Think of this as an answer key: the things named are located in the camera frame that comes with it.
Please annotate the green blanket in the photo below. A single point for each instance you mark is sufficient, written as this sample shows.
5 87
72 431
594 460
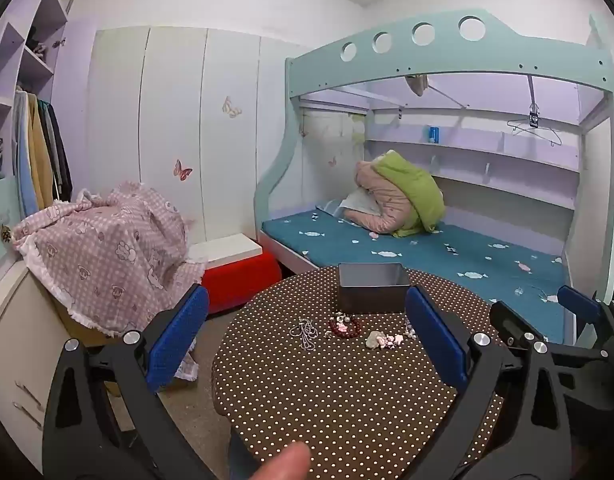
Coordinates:
417 190

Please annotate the white pillow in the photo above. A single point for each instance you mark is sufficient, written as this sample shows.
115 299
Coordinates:
356 204

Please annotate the black hanging tag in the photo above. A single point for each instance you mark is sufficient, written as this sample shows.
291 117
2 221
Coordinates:
534 117

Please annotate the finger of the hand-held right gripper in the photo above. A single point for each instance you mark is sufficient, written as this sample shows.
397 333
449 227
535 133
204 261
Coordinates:
509 322
577 300

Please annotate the pink checked printed blanket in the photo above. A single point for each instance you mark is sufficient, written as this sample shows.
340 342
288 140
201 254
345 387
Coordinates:
107 255

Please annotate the yellow hanging garment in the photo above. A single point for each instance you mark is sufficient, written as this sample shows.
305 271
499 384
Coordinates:
41 160

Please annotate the person's left hand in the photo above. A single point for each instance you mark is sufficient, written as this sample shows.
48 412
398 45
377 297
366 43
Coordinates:
284 465

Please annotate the dark metal box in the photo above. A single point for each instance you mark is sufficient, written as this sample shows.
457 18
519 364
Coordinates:
372 290

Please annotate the light blue hanging garment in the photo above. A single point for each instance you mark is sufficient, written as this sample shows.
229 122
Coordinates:
24 170

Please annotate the yellow butterfly wall sticker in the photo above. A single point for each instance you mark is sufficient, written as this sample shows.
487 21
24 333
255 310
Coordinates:
231 107

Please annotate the dark hanging garments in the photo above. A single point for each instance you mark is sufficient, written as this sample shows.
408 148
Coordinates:
59 155

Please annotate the teal printed mattress sheet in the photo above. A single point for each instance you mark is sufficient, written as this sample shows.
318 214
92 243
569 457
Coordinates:
437 260

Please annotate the brown polka dot round table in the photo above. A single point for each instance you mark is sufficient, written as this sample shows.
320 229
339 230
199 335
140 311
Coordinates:
337 400

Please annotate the red butterfly wall sticker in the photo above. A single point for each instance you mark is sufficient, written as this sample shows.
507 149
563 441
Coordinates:
182 170

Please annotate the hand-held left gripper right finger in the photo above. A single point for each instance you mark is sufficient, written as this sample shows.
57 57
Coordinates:
434 335

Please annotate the teal bunk bed frame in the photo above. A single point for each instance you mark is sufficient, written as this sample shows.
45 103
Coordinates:
332 67

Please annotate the white wardrobe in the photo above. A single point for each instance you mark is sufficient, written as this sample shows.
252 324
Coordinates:
187 85

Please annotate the pink padded jacket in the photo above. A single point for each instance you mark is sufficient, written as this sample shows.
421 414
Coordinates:
387 205

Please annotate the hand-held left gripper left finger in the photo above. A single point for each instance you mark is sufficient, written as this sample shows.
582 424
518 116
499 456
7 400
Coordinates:
179 340

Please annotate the lilac open shelf unit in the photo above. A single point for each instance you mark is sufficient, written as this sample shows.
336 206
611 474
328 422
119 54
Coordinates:
42 67

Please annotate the red stool with white top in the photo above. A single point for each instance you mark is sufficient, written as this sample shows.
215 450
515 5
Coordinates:
242 275

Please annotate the beige hanging cloth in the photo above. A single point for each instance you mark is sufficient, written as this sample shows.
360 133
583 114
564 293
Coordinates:
417 85

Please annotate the white drawer cabinet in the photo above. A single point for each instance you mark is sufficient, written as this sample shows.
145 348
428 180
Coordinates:
17 340

